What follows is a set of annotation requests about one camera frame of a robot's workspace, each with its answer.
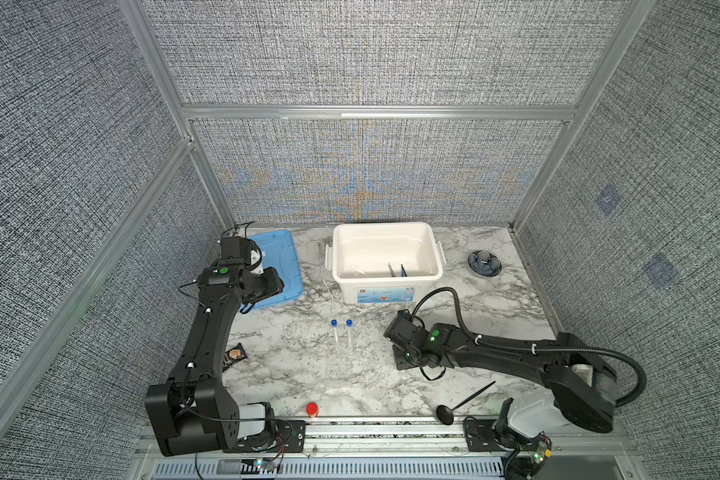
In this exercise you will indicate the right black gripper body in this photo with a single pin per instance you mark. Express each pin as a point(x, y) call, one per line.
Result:
point(405, 361)

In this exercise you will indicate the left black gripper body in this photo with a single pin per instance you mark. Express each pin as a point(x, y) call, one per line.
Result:
point(263, 285)

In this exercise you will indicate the blue capped test tube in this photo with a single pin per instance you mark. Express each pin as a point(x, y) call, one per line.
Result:
point(350, 333)
point(335, 333)

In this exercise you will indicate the white plastic storage bin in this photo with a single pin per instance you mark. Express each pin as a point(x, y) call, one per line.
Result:
point(359, 254)

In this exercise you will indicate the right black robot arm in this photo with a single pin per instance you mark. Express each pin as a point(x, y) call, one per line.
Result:
point(581, 381)

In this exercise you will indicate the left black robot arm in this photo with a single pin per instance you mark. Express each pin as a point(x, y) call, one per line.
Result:
point(192, 411)

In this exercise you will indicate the blue plastic bin lid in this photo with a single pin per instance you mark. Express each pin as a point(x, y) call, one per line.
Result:
point(279, 251)

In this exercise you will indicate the dark snack packet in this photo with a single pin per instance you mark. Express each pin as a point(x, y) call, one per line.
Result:
point(233, 356)

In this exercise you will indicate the dark bowl with stones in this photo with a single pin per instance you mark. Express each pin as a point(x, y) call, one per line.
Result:
point(484, 263)

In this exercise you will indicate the red bottle cap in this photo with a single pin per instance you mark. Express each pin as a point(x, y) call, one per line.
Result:
point(312, 409)

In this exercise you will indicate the black long handled ladle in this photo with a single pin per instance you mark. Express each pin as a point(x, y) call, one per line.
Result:
point(445, 414)

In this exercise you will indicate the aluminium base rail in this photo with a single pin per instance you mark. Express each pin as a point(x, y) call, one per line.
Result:
point(423, 435)

